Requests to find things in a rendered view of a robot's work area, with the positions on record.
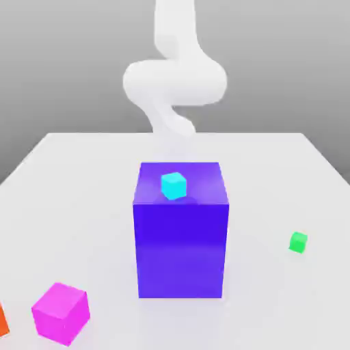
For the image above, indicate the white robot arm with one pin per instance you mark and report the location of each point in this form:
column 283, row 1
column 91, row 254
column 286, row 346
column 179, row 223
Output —
column 175, row 82

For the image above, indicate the small cyan cube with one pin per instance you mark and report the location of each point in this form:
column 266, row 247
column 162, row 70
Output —
column 174, row 186

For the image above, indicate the small green cube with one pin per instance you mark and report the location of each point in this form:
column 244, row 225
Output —
column 298, row 242

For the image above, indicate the large purple box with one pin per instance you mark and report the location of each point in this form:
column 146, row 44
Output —
column 180, row 246

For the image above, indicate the large magenta box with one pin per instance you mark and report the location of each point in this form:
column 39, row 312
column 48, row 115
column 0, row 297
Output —
column 61, row 314

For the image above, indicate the large orange box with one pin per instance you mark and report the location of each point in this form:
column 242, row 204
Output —
column 2, row 322

